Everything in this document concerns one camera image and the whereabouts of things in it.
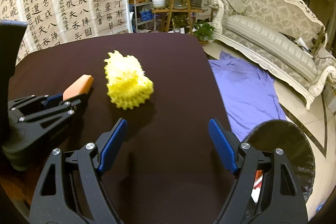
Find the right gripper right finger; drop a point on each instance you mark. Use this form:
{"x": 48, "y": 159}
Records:
{"x": 242, "y": 160}

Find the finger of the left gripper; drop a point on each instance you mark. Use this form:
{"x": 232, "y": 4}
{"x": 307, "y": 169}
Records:
{"x": 71, "y": 105}
{"x": 33, "y": 104}

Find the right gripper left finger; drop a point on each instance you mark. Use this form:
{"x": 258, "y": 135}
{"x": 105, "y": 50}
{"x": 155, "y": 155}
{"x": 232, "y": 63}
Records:
{"x": 70, "y": 188}

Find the tan paper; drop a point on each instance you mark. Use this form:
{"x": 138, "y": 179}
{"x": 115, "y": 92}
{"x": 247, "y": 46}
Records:
{"x": 81, "y": 86}

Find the black trash bin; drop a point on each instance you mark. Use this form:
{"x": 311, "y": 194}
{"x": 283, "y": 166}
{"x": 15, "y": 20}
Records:
{"x": 286, "y": 182}

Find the yellow foam fruit net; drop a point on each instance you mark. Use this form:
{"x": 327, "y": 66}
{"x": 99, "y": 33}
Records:
{"x": 128, "y": 86}

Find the purple cloth on floor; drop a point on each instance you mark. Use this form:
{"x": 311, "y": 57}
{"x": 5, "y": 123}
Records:
{"x": 247, "y": 92}

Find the blue basket on shelf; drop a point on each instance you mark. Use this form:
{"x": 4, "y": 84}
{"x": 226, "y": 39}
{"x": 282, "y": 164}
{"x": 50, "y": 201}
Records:
{"x": 146, "y": 15}

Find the metal shelf rack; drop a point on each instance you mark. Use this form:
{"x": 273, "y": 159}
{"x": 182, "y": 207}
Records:
{"x": 137, "y": 25}

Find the papers on sofa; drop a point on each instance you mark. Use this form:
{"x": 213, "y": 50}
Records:
{"x": 300, "y": 43}

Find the wooden plant stand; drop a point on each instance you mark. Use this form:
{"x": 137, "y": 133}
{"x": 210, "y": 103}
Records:
{"x": 171, "y": 8}

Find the small floor potted plant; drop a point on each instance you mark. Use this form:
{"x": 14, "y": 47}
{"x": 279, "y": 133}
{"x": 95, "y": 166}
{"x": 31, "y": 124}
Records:
{"x": 203, "y": 31}

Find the toy rifle on sofa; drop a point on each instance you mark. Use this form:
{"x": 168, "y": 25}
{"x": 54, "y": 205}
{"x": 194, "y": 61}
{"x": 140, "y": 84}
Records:
{"x": 319, "y": 42}

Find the white ornate sofa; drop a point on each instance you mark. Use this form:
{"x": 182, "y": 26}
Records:
{"x": 256, "y": 34}

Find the striped cushion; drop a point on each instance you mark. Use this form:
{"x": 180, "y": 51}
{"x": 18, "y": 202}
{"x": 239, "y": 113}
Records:
{"x": 235, "y": 5}

